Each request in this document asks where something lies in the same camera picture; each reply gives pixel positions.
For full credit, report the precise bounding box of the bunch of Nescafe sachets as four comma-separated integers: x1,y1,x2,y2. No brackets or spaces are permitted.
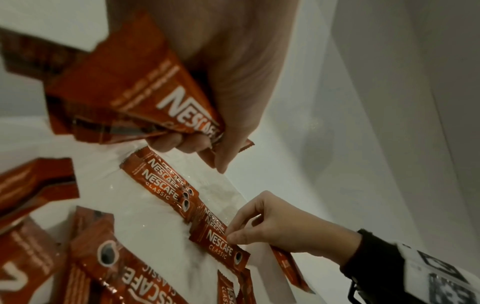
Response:
0,12,256,170

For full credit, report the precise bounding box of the pile of red Nescafe sachets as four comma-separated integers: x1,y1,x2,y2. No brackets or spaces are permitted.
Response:
119,145,314,304

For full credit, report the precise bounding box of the pile of red coffee sachets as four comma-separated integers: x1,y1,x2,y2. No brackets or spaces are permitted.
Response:
0,157,189,304

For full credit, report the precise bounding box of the person's right hand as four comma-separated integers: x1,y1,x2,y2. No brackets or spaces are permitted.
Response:
224,189,363,266

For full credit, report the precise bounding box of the person's left hand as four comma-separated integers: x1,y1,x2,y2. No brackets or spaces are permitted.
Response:
104,0,303,174

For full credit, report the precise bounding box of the white plastic tray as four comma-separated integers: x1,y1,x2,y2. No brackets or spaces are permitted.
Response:
0,115,331,304

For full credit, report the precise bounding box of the black right wristband with markers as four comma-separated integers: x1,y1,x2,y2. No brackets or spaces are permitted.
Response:
340,228,480,304

